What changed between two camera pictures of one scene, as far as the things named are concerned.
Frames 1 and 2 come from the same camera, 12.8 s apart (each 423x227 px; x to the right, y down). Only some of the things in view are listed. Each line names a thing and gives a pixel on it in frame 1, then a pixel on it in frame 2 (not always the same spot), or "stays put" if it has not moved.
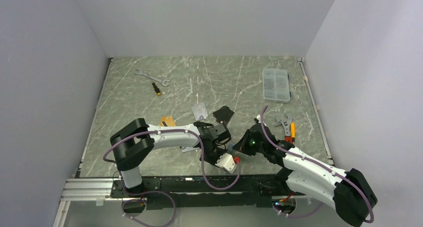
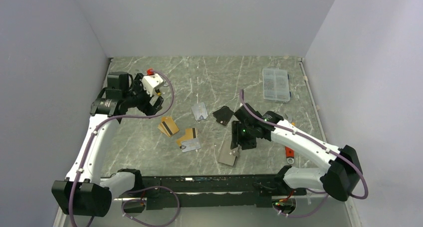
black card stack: x=223 y=114 stays put
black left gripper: x=213 y=161 → x=146 y=108
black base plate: x=206 y=191 stays put
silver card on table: x=188 y=148 stays put
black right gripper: x=242 y=145 → x=237 y=139
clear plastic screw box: x=276 y=85 stays put
